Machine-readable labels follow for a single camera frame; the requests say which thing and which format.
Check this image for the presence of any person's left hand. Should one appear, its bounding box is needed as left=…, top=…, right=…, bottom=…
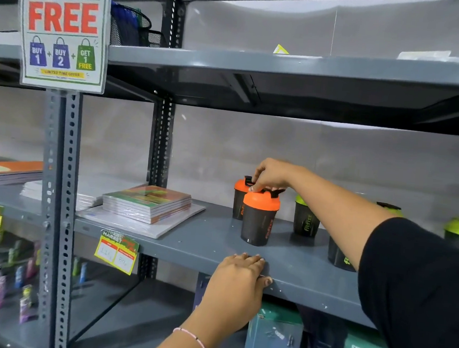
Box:
left=191, top=250, right=275, bottom=341

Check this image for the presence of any person's right hand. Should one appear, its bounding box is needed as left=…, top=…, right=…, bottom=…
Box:
left=249, top=156, right=301, bottom=196

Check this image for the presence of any black shaker bottle orange lid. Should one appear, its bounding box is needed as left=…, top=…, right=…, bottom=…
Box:
left=232, top=175, right=256, bottom=222
left=240, top=186, right=286, bottom=249

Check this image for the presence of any person's right forearm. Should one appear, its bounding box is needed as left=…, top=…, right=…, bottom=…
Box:
left=282, top=163, right=403, bottom=273

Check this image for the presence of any person's left forearm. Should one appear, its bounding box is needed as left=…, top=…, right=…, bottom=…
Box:
left=146, top=312, right=223, bottom=348

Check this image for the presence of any teal box with drawings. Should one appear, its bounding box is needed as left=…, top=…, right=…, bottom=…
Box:
left=243, top=300, right=306, bottom=348

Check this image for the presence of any grey metal shelf rack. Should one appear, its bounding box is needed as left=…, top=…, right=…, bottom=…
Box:
left=0, top=0, right=459, bottom=348

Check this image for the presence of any dark blue box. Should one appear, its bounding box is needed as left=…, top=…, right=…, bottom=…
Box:
left=294, top=304, right=351, bottom=348

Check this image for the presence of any stack of green cover notebooks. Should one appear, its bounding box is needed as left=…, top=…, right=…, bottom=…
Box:
left=101, top=181, right=193, bottom=228

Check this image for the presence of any flat white book stack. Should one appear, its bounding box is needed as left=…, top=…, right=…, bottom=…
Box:
left=75, top=194, right=206, bottom=243

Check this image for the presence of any black sleeve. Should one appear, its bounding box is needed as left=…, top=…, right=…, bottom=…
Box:
left=352, top=214, right=459, bottom=348

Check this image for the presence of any stack of white notebooks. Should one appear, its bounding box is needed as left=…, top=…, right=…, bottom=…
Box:
left=19, top=169, right=147, bottom=217

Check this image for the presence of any small black mesh basket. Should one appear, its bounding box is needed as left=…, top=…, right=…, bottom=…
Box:
left=138, top=28, right=164, bottom=49

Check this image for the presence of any large black mesh basket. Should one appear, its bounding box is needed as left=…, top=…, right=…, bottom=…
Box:
left=108, top=2, right=154, bottom=49

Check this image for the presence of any white paper sheet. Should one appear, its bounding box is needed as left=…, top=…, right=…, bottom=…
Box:
left=396, top=47, right=459, bottom=64

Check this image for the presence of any blue item in basket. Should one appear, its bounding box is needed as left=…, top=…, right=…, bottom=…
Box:
left=108, top=3, right=143, bottom=47

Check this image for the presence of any stack of orange cover notebooks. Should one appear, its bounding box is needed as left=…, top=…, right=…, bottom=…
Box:
left=0, top=158, right=45, bottom=189

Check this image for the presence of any white promotion sign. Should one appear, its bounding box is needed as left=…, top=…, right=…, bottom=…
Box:
left=10, top=0, right=113, bottom=95

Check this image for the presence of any pink bead bracelet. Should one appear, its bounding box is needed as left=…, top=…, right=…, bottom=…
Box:
left=172, top=327, right=213, bottom=348

